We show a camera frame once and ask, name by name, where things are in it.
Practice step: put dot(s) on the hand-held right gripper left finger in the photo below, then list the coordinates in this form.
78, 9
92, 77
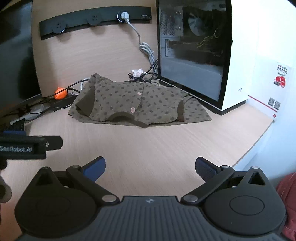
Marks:
96, 170

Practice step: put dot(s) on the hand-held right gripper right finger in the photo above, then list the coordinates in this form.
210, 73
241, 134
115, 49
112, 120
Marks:
205, 170

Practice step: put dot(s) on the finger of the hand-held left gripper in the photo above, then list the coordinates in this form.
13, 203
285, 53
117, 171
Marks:
55, 142

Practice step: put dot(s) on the olive dotted knit cardigan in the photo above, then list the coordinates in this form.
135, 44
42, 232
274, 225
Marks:
129, 102

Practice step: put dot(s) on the black power strip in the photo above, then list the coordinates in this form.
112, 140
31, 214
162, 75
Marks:
63, 102

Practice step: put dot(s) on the orange pumpkin toy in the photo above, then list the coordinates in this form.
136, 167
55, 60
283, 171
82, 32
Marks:
60, 93

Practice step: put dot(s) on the red cloth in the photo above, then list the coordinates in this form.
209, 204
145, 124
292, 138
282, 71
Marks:
288, 204

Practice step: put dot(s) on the black monitor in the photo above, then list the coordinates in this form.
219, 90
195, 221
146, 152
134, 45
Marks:
16, 51

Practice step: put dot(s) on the crumpled white paper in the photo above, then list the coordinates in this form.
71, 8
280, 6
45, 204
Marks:
137, 72

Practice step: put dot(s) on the white glass-sided computer case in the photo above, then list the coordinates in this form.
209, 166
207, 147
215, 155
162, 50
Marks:
196, 51

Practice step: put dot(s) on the wall poster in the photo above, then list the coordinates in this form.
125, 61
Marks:
278, 88

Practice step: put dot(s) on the black wall socket rail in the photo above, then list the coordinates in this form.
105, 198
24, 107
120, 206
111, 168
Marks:
92, 19

